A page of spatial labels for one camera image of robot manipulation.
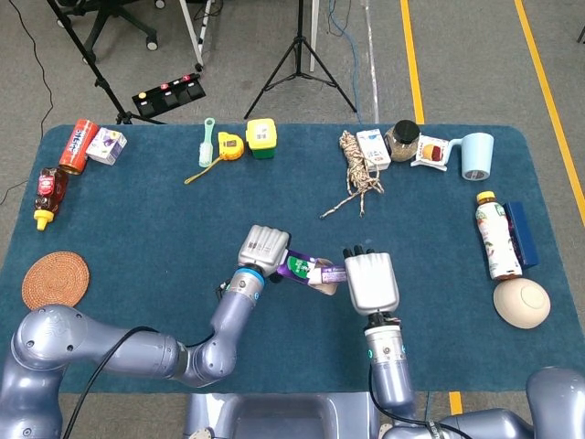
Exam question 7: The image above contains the black foot pedal board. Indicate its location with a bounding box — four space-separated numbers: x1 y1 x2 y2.
132 72 207 117

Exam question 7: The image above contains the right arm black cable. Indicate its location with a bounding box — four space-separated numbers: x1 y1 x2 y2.
367 363 472 439

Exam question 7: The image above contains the light blue mug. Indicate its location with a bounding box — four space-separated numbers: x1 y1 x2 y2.
445 132 495 181

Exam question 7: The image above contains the black light stand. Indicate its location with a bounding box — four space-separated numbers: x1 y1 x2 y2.
45 0 166 125

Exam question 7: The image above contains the dark blue box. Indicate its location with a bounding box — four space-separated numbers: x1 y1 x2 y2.
504 201 540 270

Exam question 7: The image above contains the blue table cloth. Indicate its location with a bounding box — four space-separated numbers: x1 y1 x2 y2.
0 123 585 395

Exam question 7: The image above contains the beige braided rope bundle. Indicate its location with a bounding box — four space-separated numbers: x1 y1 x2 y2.
319 130 386 220

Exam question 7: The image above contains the brown syrup bottle yellow cap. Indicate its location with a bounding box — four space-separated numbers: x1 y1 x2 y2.
33 166 69 232

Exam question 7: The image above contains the white frame leg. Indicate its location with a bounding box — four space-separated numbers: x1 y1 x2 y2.
177 0 216 72

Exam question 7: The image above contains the white pole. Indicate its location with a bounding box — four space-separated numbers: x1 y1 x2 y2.
309 0 320 73

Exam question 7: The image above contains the small white purple carton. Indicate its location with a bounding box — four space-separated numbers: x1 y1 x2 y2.
85 127 128 166

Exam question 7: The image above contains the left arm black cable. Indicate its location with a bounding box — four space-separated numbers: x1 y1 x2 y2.
61 325 216 439

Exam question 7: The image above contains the mint handled scrub brush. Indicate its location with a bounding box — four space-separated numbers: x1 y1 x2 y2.
197 117 217 168

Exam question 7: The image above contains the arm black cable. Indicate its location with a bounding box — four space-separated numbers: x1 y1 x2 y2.
367 363 472 439
61 325 216 439

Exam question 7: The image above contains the round woven coaster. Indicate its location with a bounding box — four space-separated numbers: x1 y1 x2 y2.
21 251 91 312

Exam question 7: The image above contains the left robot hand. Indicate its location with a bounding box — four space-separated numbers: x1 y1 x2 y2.
236 224 292 279

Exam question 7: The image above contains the yellow tape measure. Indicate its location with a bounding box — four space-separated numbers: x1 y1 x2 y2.
184 131 246 186

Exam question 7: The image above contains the white blue carton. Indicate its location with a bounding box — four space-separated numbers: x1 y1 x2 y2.
355 129 393 173

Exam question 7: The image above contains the yellow green mini bin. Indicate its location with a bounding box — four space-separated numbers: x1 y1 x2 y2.
245 118 278 160

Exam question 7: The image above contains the orange red can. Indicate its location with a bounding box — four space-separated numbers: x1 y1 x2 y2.
58 118 100 176

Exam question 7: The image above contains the beige bowl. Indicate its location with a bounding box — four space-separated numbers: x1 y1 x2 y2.
492 277 552 330

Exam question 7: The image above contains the drink bottle yellow cap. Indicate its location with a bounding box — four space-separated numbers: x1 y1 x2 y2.
475 190 524 281

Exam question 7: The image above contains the black tripod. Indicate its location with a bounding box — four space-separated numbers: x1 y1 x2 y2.
243 0 358 121

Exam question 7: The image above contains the purple toothpaste box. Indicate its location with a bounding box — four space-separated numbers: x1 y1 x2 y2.
276 249 347 298

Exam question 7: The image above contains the white snack packet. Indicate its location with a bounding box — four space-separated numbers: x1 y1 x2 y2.
409 134 452 172

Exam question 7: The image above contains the black office chair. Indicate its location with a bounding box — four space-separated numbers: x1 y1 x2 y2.
53 0 166 65

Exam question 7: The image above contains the thin black floor cable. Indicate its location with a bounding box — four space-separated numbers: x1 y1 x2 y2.
0 0 55 205

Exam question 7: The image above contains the glass jar black lid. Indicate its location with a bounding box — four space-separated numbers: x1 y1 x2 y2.
384 119 421 164

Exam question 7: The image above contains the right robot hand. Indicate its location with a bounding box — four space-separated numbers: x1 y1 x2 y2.
342 245 401 317

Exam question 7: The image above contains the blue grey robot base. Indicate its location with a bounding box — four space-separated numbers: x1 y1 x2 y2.
182 391 383 439

